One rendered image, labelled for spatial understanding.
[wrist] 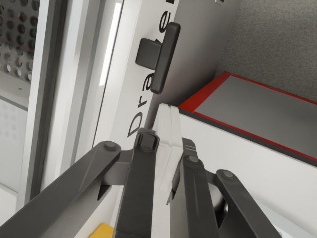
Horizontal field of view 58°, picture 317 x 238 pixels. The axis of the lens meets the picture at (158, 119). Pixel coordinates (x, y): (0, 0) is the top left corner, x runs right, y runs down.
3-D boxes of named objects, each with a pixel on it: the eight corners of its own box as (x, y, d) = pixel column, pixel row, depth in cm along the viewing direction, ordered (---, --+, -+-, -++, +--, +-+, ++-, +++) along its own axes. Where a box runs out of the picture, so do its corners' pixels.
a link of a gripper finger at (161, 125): (156, 191, 17) (143, 188, 16) (159, 138, 23) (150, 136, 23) (170, 146, 15) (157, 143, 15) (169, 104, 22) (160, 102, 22)
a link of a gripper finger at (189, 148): (180, 178, 14) (237, 192, 14) (177, 135, 19) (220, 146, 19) (172, 202, 15) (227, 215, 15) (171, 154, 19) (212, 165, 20)
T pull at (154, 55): (182, 24, 28) (179, 23, 27) (162, 94, 31) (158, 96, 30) (150, 14, 29) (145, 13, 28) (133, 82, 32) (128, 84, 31)
